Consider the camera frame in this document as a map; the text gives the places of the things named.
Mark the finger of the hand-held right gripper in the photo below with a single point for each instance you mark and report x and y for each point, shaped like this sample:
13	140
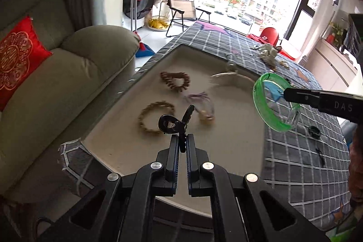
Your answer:
300	97

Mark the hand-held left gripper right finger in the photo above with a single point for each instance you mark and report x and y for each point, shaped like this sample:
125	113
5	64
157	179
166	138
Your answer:
190	154

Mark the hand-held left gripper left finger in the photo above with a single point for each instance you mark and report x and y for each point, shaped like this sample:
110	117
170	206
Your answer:
173	154

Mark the black hair claw clip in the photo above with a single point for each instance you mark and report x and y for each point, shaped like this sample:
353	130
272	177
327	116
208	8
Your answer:
167	124

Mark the green translucent bangle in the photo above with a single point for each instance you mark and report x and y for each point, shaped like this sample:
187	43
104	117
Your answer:
257	98

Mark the grey rimmed beige tray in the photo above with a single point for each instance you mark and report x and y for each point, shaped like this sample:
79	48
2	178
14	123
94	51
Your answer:
119	128

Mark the person's right forearm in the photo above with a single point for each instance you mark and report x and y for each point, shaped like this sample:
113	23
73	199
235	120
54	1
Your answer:
356	165

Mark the small black hair clip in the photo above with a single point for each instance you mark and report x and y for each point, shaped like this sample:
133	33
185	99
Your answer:
314	131

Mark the gold hair clip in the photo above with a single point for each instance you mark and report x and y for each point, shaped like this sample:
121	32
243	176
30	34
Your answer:
283	64

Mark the beige cabinet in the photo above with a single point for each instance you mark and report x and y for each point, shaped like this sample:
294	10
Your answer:
331	66

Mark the beige polka-dot scrunchie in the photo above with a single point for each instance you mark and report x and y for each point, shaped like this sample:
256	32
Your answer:
268	53

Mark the red plastic chair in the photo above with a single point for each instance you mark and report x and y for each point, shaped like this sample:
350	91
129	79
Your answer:
268	33

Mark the potted plant in red pot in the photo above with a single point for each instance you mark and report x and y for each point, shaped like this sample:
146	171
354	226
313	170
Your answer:
336	33

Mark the black appliance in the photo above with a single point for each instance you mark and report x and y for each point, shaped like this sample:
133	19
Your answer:
356	35

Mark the blue dustpan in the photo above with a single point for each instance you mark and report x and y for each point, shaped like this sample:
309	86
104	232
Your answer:
145	50

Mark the beige sofa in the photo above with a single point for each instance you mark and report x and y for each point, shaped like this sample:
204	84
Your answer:
71	74

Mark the black folding chair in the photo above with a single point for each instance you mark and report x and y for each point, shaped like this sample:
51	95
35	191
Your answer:
181	8

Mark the red embroidered cushion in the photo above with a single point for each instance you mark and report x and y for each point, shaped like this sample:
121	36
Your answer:
19	55

